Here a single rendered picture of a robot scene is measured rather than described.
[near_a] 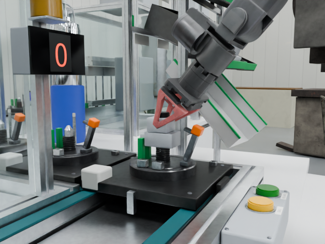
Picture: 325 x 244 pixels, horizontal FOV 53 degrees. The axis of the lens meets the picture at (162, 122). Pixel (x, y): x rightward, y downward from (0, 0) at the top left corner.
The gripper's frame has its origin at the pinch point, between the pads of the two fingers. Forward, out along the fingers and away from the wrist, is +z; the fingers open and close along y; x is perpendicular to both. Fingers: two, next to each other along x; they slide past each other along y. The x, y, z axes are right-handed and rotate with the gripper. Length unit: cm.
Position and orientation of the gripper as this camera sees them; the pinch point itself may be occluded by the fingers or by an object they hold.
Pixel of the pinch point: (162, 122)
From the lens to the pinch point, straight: 67.6
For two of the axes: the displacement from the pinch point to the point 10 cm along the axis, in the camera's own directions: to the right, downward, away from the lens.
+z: -5.8, 7.1, 4.0
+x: 6.8, 6.9, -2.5
